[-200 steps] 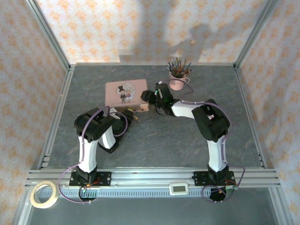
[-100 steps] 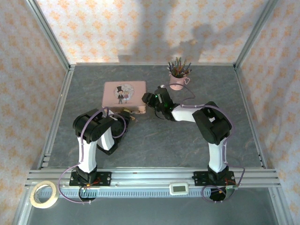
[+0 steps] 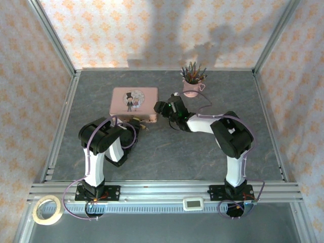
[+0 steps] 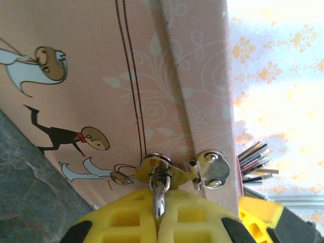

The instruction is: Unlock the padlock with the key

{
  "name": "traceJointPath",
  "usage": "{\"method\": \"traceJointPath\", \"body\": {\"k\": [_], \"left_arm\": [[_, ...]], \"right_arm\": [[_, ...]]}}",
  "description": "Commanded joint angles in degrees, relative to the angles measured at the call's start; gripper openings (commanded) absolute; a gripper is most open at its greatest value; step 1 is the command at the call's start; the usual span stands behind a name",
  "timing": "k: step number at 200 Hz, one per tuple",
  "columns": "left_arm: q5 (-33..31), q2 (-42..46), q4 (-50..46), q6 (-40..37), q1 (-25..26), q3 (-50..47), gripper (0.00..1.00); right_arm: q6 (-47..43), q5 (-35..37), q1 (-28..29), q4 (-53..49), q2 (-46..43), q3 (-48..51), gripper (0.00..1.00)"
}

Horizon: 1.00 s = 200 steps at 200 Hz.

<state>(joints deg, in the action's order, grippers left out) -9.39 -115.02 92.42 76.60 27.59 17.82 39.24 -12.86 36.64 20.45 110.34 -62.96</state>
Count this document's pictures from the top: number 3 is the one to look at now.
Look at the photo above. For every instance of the pink tin box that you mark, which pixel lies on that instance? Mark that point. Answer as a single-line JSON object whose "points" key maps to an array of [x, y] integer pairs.
{"points": [[134, 101]]}

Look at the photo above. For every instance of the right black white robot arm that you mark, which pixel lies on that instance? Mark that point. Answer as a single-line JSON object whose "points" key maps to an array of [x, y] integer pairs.
{"points": [[233, 136]]}

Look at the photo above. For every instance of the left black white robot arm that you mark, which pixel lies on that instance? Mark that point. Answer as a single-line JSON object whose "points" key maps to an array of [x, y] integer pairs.
{"points": [[95, 164]]}

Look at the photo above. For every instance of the pink pencil cup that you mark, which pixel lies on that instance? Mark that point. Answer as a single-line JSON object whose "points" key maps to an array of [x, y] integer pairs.
{"points": [[190, 88]]}

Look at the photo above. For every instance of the coloured pencil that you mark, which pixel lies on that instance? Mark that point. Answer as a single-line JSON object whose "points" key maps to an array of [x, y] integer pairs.
{"points": [[185, 73], [202, 73], [198, 71], [191, 70]]}

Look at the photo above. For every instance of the orange patterned white cloth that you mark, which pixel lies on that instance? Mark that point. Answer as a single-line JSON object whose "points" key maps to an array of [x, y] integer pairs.
{"points": [[126, 30], [303, 101], [22, 114]]}

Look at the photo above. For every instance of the white digital display unit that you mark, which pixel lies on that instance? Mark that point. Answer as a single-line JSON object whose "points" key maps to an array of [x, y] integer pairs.
{"points": [[193, 204]]}

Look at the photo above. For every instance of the beige masking tape roll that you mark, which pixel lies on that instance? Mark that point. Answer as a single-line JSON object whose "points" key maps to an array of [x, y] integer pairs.
{"points": [[38, 215]]}

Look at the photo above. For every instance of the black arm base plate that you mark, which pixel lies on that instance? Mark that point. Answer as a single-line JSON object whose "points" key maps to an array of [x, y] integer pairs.
{"points": [[112, 193], [216, 192]]}

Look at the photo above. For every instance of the aluminium mounting rail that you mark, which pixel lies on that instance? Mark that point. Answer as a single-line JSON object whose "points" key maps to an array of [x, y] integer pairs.
{"points": [[162, 188]]}

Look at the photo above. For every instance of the aluminium table side rail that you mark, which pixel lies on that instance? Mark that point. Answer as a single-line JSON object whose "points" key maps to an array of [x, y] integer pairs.
{"points": [[63, 121], [269, 121]]}

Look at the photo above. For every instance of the aluminium frame post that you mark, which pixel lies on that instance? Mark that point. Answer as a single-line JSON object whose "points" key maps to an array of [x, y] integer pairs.
{"points": [[50, 35], [277, 33]]}

